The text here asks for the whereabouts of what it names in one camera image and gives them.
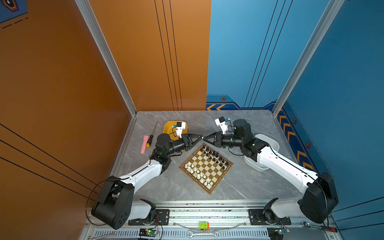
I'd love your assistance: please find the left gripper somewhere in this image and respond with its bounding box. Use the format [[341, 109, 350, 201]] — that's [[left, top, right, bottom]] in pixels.
[[165, 135, 202, 159]]

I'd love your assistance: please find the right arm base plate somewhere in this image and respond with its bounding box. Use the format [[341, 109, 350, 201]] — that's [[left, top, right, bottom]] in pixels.
[[248, 209, 292, 226]]

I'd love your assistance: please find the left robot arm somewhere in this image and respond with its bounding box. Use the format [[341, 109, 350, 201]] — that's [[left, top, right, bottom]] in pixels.
[[91, 134, 204, 230]]

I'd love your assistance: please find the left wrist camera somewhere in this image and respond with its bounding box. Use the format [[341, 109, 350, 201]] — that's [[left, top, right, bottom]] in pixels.
[[174, 122, 187, 138]]

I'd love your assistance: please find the yellow plastic tray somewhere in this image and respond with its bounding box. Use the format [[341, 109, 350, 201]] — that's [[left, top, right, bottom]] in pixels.
[[163, 121, 188, 141]]

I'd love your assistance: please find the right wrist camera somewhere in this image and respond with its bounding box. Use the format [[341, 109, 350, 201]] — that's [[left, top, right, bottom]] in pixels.
[[215, 117, 230, 135]]

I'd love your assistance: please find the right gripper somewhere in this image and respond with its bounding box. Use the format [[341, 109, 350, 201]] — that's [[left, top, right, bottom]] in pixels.
[[203, 132, 244, 149]]

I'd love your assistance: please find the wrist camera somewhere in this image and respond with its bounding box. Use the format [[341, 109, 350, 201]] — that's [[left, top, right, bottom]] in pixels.
[[174, 122, 187, 138], [215, 117, 230, 135]]

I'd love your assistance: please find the wooden chess board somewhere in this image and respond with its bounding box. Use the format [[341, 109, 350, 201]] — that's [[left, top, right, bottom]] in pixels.
[[180, 144, 233, 194]]

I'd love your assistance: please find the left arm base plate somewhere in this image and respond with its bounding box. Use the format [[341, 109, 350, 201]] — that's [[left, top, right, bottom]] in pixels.
[[128, 209, 170, 226]]

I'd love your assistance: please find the silver combination wrench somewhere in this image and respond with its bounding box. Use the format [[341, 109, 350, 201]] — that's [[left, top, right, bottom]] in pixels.
[[187, 230, 220, 238]]

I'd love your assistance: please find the pink flat tool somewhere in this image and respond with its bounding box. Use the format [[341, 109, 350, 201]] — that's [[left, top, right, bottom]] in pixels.
[[141, 135, 150, 154]]

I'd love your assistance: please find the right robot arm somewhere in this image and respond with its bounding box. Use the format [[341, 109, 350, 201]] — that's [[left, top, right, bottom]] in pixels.
[[203, 119, 339, 225]]

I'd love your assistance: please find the right green circuit board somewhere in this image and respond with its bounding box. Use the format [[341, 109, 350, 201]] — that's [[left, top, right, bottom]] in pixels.
[[267, 228, 291, 240]]

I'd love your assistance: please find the aluminium rail frame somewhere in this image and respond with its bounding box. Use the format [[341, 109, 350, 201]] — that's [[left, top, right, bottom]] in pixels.
[[80, 200, 343, 240]]

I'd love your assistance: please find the orange green small block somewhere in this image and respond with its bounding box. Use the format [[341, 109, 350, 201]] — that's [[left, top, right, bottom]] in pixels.
[[199, 222, 210, 230]]

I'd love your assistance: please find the left green circuit board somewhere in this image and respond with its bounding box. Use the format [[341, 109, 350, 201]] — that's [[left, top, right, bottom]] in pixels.
[[139, 229, 159, 239]]

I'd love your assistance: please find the red handled ratchet wrench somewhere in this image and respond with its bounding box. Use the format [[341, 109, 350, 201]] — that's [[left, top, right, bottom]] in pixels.
[[302, 222, 338, 233]]

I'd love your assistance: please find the white plastic tray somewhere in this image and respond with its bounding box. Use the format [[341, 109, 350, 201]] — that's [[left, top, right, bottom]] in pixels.
[[244, 134, 280, 172]]

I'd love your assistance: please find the green circuit board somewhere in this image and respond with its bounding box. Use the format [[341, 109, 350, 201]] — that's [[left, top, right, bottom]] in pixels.
[[267, 228, 291, 240], [139, 229, 159, 239]]

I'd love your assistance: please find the yellow handled screwdriver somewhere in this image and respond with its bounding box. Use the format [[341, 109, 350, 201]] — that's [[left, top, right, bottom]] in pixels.
[[146, 122, 158, 148]]

